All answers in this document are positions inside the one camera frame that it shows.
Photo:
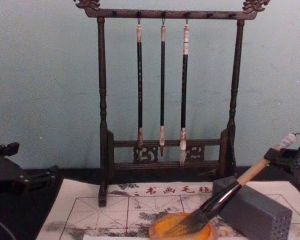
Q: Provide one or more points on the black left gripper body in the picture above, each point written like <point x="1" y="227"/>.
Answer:
<point x="5" y="175"/>

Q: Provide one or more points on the grey rectangular block with holes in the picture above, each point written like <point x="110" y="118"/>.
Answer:
<point x="255" y="215"/>

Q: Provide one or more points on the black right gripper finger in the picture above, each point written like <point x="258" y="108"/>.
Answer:
<point x="275" y="156"/>
<point x="298" y="153"/>

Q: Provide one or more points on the thin black brush, pointed tip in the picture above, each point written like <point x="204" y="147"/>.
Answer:
<point x="162" y="87"/>

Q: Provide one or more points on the white felt mat, red grid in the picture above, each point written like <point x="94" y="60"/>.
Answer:
<point x="102" y="215"/>

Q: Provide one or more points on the black table cloth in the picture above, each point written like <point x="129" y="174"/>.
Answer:
<point x="22" y="220"/>

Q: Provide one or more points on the black brush with brown tip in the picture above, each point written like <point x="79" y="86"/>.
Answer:
<point x="139" y="87"/>

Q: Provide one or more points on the orange ink dish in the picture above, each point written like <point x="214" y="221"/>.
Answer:
<point x="162" y="228"/>

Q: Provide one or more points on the black brush with white tip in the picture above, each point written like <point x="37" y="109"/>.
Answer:
<point x="184" y="87"/>

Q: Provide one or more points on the dark wooden brush rack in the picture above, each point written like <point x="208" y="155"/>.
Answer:
<point x="102" y="100"/>

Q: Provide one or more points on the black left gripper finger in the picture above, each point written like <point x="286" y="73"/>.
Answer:
<point x="42" y="178"/>
<point x="7" y="148"/>

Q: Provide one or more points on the white paper sheet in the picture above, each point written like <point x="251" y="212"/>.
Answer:
<point x="115" y="237"/>

